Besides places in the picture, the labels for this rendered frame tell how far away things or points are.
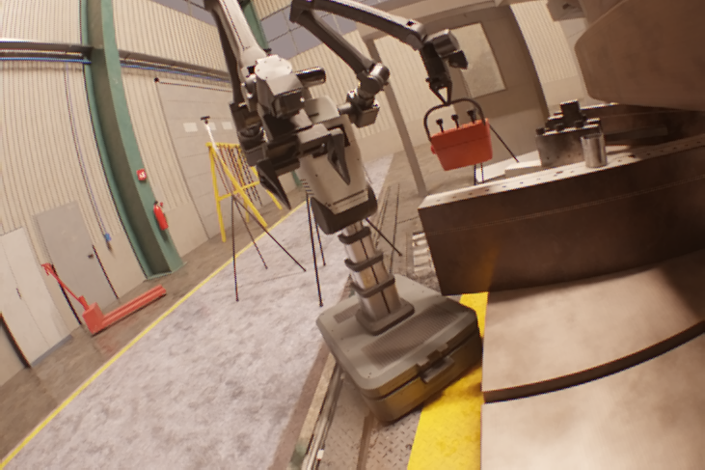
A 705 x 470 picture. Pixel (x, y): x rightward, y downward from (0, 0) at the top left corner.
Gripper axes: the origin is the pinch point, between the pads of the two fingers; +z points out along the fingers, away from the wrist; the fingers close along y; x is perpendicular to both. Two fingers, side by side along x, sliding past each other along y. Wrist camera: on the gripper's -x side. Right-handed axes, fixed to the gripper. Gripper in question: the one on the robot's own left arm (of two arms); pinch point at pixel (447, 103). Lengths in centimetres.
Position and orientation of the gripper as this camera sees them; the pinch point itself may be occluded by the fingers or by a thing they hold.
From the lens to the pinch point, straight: 93.6
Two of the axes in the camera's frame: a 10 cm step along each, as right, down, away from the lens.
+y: 4.7, -3.4, 8.1
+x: -8.2, 1.9, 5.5
